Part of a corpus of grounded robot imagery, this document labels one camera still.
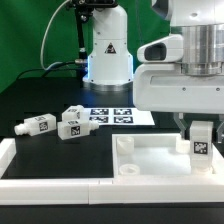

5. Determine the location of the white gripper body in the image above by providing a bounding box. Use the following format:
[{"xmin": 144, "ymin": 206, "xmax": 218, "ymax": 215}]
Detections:
[{"xmin": 133, "ymin": 34, "xmax": 224, "ymax": 114}]

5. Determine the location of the white U-shaped fence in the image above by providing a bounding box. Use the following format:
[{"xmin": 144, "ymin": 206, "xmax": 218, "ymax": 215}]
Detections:
[{"xmin": 0, "ymin": 138, "xmax": 224, "ymax": 205}]

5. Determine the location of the white square table top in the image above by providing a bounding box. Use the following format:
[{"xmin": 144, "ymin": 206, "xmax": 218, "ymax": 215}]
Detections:
[{"xmin": 112, "ymin": 134, "xmax": 224, "ymax": 185}]

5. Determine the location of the black camera stand pole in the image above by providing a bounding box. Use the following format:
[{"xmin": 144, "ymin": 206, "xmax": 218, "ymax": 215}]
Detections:
[{"xmin": 67, "ymin": 0, "xmax": 93, "ymax": 80}]

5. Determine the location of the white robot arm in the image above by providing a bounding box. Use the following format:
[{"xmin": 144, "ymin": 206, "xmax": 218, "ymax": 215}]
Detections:
[{"xmin": 83, "ymin": 0, "xmax": 224, "ymax": 130}]

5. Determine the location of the white tag sheet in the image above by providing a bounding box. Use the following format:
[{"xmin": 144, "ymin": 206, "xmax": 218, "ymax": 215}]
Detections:
[{"xmin": 84, "ymin": 108, "xmax": 155, "ymax": 126}]

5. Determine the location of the black cable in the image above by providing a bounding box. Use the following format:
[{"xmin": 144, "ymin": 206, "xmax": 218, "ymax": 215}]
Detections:
[{"xmin": 14, "ymin": 60, "xmax": 84, "ymax": 80}]

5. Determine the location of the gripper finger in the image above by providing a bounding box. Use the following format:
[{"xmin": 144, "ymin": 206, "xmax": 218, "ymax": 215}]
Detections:
[
  {"xmin": 216, "ymin": 114, "xmax": 224, "ymax": 143},
  {"xmin": 173, "ymin": 112, "xmax": 189, "ymax": 138}
]

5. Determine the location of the grey cable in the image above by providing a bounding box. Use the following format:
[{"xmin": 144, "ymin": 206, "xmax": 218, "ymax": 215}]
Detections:
[{"xmin": 39, "ymin": 0, "xmax": 73, "ymax": 71}]

